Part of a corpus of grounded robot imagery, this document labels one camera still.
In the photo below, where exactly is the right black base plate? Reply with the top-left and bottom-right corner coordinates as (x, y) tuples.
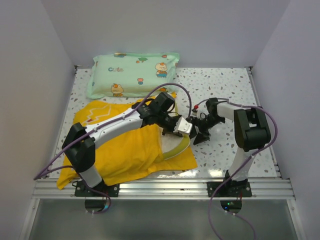
(206, 181), (253, 198)

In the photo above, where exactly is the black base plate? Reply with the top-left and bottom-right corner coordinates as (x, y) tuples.
(206, 181), (253, 198)
(71, 180), (120, 197)

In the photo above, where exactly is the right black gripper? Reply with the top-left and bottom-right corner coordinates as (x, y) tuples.
(185, 115), (225, 146)

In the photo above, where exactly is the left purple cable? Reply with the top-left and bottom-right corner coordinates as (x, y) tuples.
(33, 82), (193, 213)

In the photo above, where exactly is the cream yellow-edged pillow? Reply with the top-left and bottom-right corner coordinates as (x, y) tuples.
(159, 99), (191, 161)

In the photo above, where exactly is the aluminium mounting rail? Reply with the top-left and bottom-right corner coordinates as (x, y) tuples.
(31, 178), (295, 200)

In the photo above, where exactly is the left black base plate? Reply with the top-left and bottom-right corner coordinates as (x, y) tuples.
(71, 180), (120, 197)

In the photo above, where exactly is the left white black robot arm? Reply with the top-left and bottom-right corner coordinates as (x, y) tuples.
(62, 92), (184, 197)

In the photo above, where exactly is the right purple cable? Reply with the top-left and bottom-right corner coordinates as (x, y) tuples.
(197, 97), (279, 240)

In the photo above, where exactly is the yellow pillowcase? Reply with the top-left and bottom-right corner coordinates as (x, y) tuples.
(56, 100), (198, 190)

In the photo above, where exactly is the green cartoon bear pillow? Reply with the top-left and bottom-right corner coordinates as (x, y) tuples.
(86, 52), (180, 99)

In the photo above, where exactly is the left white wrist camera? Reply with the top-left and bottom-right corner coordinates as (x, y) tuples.
(173, 117), (193, 135)

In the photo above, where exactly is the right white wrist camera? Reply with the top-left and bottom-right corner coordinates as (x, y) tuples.
(191, 104), (203, 119)

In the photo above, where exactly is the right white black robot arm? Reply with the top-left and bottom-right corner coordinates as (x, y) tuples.
(187, 98), (272, 198)

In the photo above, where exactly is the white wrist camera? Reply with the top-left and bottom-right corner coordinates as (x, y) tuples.
(173, 117), (193, 135)
(191, 104), (203, 119)

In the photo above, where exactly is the purple cable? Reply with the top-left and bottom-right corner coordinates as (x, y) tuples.
(33, 82), (193, 213)
(197, 97), (279, 240)

